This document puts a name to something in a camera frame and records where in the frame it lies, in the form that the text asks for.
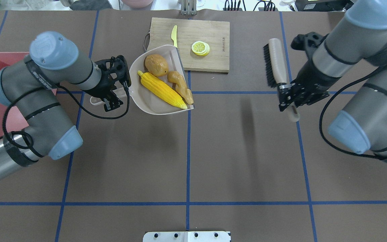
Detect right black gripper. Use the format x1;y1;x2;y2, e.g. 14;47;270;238
278;32;332;112

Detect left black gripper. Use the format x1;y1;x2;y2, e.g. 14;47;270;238
93;55;131;112

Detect brown toy potato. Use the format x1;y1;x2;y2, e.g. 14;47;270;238
144;54;169;77

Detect beige hand brush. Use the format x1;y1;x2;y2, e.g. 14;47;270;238
263;38;300;122

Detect beige plastic dustpan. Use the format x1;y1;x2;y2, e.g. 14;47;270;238
90;45;195;116

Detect yellow toy corn cob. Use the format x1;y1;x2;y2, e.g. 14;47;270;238
137;71;188;109

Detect toy ginger root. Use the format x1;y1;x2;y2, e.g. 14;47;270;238
167;71;194;105

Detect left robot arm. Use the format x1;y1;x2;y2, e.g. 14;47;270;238
0;31;131;180

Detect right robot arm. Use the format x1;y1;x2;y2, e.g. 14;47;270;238
264;0;387;163

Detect yellow plastic toy knife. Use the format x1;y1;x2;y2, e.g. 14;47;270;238
171;25;178;48

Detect yellow toy lemon slices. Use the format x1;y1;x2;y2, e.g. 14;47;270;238
191;40;210;56

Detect bamboo cutting board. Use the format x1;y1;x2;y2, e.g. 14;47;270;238
147;17;230;73

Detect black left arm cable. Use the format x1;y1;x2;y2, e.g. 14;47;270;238
1;77;131;150

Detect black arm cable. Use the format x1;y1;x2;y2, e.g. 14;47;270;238
319;66;387;159
1;77;131;150

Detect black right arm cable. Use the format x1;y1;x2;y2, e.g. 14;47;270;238
319;66;387;159

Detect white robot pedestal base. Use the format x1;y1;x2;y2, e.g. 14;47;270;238
142;231;231;242

